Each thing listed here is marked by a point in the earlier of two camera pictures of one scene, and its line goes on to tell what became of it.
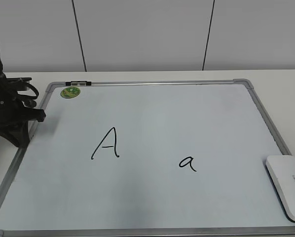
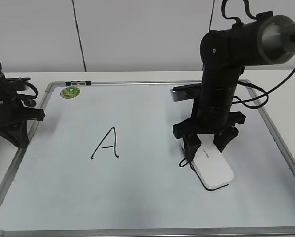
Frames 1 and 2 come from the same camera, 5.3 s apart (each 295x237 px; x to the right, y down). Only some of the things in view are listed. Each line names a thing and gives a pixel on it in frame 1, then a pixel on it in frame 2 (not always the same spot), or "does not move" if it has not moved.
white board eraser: x=287 y=173 -> x=209 y=164
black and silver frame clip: x=78 y=83 does not move
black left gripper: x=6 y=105 does not move
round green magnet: x=70 y=92 does not move
